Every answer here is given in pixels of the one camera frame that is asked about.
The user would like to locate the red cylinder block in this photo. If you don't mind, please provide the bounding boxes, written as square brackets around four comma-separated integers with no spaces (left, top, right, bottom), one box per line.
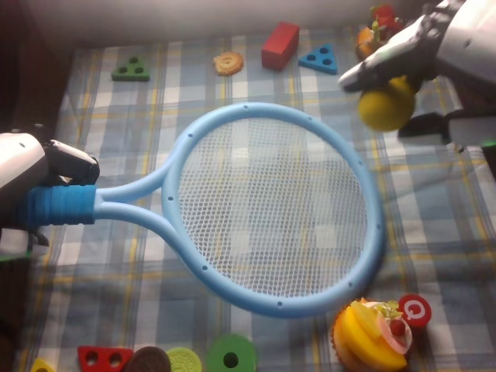
[398,293,432,335]

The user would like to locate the green ring stack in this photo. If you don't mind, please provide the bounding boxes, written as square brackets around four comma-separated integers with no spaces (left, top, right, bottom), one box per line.
[206,333,257,372]

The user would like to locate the red triangle block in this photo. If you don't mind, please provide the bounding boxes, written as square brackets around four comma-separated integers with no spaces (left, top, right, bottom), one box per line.
[77,345,135,372]

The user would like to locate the tan toy biscuit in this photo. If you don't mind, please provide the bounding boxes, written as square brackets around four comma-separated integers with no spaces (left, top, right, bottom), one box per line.
[212,50,245,78]

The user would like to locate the brown toy cookie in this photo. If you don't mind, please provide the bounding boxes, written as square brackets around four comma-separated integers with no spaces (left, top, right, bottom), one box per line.
[123,346,171,372]

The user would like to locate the red rectangular block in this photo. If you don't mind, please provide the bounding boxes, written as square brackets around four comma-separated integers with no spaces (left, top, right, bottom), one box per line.
[260,22,301,71]

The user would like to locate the yellow fruit toy cupcake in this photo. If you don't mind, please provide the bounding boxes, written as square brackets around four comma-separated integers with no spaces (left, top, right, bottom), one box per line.
[332,297,415,372]

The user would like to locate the blue plaid tablecloth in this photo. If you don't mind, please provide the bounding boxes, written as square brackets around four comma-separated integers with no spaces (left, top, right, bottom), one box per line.
[15,22,496,372]

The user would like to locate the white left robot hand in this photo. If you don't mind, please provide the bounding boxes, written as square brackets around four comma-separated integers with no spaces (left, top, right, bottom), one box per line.
[0,129,101,249]

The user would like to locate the yellow triangle block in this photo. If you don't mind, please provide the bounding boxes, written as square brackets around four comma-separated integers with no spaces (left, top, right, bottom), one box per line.
[29,358,59,372]

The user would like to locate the light green toy cookie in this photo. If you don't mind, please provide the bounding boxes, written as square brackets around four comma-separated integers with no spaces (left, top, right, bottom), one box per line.
[166,346,203,372]

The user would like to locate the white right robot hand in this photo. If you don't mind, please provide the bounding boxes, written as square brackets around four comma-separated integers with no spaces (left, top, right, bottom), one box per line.
[336,0,496,154]

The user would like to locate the blue triangle block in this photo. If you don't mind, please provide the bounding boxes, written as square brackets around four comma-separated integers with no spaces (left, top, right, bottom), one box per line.
[298,43,339,74]

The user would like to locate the light blue toy racket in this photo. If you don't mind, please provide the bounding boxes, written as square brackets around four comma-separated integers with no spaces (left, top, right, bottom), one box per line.
[26,102,387,319]

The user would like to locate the yellow ball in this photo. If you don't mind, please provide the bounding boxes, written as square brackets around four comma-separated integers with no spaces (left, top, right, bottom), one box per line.
[358,75,416,132]

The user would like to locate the large white panel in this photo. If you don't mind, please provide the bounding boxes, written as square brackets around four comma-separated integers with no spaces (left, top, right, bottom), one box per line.
[22,0,446,50]

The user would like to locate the strawberry toy tart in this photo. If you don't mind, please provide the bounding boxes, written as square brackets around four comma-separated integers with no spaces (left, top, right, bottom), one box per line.
[355,3,406,61]

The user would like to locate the green triangle block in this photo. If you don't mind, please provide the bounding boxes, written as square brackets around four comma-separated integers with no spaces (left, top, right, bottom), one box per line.
[111,56,151,82]

